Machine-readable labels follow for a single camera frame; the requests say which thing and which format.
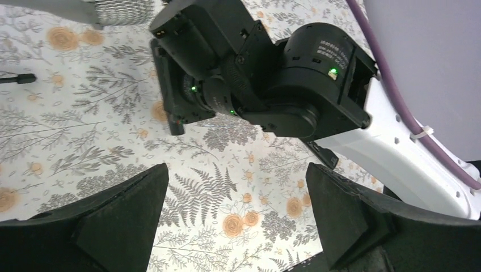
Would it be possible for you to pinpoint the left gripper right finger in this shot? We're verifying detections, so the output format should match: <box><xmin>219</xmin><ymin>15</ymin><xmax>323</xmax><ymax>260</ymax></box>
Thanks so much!
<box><xmin>306</xmin><ymin>163</ymin><xmax>480</xmax><ymax>271</ymax></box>

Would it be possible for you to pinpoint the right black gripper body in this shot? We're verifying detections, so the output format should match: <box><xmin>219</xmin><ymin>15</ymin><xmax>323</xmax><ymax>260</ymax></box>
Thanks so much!
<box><xmin>150</xmin><ymin>1</ymin><xmax>276</xmax><ymax>124</ymax></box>

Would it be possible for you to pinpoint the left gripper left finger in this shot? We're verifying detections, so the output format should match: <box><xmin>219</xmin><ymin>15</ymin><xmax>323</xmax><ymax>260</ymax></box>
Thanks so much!
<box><xmin>1</xmin><ymin>164</ymin><xmax>169</xmax><ymax>272</ymax></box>

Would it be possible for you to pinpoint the black remote control back up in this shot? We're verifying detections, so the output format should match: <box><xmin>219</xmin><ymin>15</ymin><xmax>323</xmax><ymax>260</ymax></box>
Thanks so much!
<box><xmin>168</xmin><ymin>116</ymin><xmax>185</xmax><ymax>136</ymax></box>

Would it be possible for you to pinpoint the black remote control with buttons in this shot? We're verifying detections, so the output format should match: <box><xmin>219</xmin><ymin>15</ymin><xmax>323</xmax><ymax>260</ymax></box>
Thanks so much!
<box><xmin>305</xmin><ymin>142</ymin><xmax>339</xmax><ymax>169</ymax></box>

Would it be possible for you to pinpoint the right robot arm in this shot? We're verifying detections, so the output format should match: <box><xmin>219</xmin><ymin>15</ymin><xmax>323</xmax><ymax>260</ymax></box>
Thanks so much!
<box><xmin>150</xmin><ymin>1</ymin><xmax>480</xmax><ymax>220</ymax></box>

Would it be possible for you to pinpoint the grey microphone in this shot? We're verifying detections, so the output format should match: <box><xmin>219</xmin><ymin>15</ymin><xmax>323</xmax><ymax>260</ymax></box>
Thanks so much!
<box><xmin>1</xmin><ymin>0</ymin><xmax>155</xmax><ymax>28</ymax></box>

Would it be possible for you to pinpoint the floral table mat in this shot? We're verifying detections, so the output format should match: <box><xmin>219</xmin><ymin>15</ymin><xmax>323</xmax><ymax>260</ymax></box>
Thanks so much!
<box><xmin>0</xmin><ymin>0</ymin><xmax>384</xmax><ymax>272</ymax></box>

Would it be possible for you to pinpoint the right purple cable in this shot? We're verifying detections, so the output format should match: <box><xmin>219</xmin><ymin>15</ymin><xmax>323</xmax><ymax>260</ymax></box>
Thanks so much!
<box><xmin>345</xmin><ymin>0</ymin><xmax>481</xmax><ymax>190</ymax></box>

